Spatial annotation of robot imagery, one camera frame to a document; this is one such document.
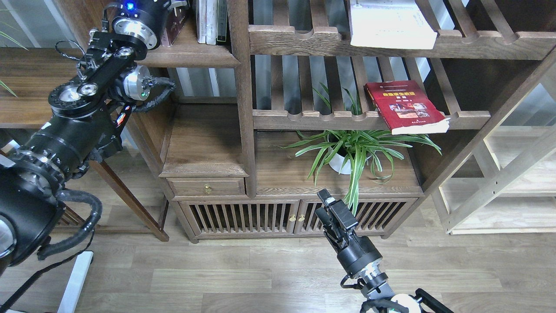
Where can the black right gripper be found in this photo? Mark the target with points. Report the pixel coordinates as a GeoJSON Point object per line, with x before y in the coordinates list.
{"type": "Point", "coordinates": [338, 222]}

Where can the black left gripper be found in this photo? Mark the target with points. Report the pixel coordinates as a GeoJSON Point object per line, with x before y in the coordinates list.
{"type": "Point", "coordinates": [178, 5]}

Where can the dark maroon book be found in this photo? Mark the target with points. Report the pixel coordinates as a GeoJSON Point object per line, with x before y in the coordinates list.
{"type": "Point", "coordinates": [176, 20]}

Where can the red book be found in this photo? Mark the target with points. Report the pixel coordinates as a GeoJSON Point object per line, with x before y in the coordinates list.
{"type": "Point", "coordinates": [406, 108]}

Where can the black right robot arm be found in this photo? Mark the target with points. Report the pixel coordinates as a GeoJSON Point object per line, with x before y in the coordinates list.
{"type": "Point", "coordinates": [361, 259]}

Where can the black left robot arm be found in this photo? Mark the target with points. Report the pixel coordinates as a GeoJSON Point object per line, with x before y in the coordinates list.
{"type": "Point", "coordinates": [38, 213]}

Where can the light wooden shelf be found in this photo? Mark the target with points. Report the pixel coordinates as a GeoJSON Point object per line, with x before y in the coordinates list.
{"type": "Point", "coordinates": [507, 183]}

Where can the white book on top shelf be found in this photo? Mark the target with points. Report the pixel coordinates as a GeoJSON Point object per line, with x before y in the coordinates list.
{"type": "Point", "coordinates": [397, 24]}

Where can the white upright book left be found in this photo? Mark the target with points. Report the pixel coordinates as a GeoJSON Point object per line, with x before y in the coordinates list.
{"type": "Point", "coordinates": [200, 11]}

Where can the white upright book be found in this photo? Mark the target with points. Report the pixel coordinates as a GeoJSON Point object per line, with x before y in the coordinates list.
{"type": "Point", "coordinates": [200, 11]}
{"type": "Point", "coordinates": [211, 22]}

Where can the white upright book middle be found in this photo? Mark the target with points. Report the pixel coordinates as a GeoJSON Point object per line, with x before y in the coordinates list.
{"type": "Point", "coordinates": [211, 22]}

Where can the dark green upright book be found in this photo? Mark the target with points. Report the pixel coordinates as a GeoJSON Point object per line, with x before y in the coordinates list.
{"type": "Point", "coordinates": [222, 26]}

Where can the green spider plant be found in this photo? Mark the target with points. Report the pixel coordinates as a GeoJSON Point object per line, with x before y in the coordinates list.
{"type": "Point", "coordinates": [375, 150]}

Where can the dark wooden bookshelf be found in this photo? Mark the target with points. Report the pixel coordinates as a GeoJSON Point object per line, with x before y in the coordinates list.
{"type": "Point", "coordinates": [296, 70]}

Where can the dark wooden side table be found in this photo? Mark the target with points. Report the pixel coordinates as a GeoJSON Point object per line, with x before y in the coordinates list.
{"type": "Point", "coordinates": [128, 183]}

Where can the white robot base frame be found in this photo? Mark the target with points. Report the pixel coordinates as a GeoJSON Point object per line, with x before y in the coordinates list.
{"type": "Point", "coordinates": [75, 283]}

